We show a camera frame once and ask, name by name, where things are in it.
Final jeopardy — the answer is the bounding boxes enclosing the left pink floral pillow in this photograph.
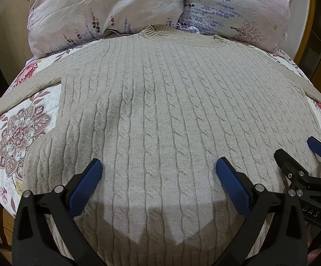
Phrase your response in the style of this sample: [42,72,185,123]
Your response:
[27,0,184,58]

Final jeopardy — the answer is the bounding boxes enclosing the right lavender floral pillow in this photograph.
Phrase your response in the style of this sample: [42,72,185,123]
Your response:
[177,0,293,52]

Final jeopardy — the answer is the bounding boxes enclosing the white floral bedspread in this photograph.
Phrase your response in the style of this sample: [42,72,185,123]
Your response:
[0,41,321,218]

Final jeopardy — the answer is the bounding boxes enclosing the beige cable knit sweater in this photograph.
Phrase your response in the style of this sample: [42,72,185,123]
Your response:
[0,25,321,265]

